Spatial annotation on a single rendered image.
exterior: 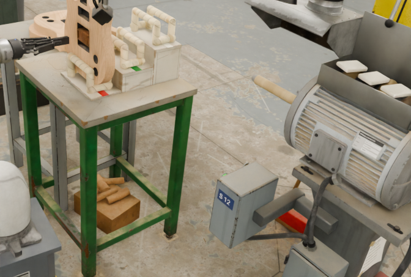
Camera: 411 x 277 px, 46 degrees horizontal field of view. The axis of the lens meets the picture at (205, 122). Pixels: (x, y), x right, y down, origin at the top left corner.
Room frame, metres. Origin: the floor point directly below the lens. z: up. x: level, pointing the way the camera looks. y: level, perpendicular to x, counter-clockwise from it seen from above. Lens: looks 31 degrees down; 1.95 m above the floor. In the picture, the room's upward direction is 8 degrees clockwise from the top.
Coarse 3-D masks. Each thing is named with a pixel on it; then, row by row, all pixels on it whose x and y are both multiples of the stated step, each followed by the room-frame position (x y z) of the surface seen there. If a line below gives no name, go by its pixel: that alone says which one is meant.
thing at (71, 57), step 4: (68, 56) 1.87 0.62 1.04; (72, 56) 1.86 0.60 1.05; (76, 56) 1.86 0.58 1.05; (72, 60) 1.85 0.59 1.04; (76, 60) 1.83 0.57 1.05; (80, 60) 1.83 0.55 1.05; (76, 64) 1.82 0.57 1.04; (80, 64) 1.80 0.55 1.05; (84, 64) 1.80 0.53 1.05; (80, 68) 1.80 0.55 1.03; (84, 68) 1.78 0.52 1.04; (88, 68) 1.77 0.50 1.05; (88, 72) 1.76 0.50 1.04; (92, 72) 1.76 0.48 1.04
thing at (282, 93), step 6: (258, 78) 1.46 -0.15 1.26; (264, 78) 1.46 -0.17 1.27; (258, 84) 1.45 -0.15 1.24; (264, 84) 1.43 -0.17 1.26; (270, 84) 1.42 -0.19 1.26; (270, 90) 1.41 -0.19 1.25; (276, 90) 1.40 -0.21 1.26; (282, 90) 1.39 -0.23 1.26; (282, 96) 1.38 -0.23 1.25; (288, 96) 1.37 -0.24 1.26; (294, 96) 1.36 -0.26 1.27; (288, 102) 1.36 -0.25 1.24
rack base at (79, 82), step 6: (66, 72) 1.91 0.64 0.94; (66, 78) 1.87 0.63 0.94; (72, 78) 1.87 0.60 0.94; (78, 78) 1.87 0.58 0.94; (84, 78) 1.88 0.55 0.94; (72, 84) 1.83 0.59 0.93; (78, 84) 1.82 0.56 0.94; (84, 84) 1.83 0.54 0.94; (84, 90) 1.78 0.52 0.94; (108, 90) 1.80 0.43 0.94; (114, 90) 1.81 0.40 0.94; (120, 90) 1.82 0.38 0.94; (90, 96) 1.74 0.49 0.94; (96, 96) 1.74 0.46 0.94; (102, 96) 1.75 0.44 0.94; (108, 96) 1.77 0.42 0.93
